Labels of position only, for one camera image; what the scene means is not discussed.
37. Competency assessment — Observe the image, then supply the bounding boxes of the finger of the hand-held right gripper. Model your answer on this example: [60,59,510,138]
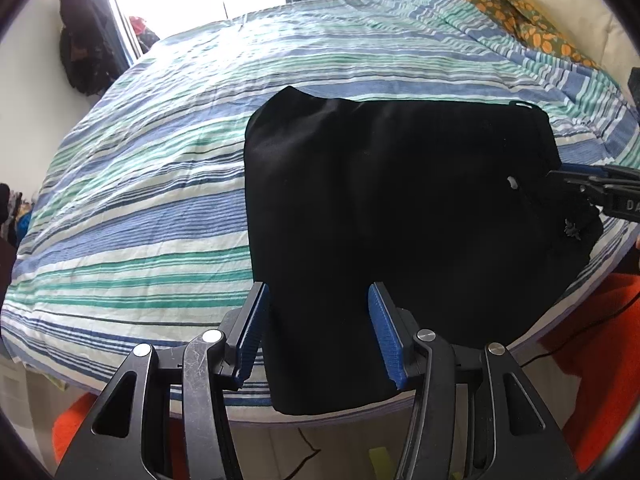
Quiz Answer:
[559,161,640,181]
[546,169,640,211]

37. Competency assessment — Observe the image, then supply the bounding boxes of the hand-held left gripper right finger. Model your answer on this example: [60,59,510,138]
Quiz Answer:
[367,281,581,480]

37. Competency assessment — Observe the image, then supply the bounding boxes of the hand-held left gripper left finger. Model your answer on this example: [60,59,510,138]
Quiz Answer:
[55,281,271,480]

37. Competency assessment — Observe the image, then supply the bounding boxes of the black pants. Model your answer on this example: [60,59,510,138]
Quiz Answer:
[244,86,606,416]

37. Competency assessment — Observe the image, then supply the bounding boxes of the yellow-green floor item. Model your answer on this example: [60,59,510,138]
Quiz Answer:
[367,446,401,480]

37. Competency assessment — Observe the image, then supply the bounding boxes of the orange fleece cloth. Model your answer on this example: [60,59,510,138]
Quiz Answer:
[537,272,640,471]
[50,392,186,476]

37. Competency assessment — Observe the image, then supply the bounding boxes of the striped bed sheet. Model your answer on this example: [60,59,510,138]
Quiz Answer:
[0,0,640,428]

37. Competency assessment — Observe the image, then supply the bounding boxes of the orange floral blanket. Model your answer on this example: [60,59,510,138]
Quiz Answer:
[407,0,601,68]

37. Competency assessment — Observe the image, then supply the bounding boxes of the brown cabinet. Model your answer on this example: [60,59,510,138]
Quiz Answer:
[0,240,18,301]

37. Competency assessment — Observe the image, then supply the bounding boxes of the heap of dark clothes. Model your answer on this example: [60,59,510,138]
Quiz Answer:
[0,182,36,248]

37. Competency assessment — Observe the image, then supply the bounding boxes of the red cloth item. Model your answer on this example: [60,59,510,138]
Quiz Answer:
[128,16,161,56]

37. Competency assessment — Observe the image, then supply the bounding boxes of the black cable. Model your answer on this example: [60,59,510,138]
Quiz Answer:
[285,427,322,480]
[522,292,640,361]

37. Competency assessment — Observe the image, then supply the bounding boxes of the dark bag hanging on wall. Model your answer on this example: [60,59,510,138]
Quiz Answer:
[56,0,132,97]

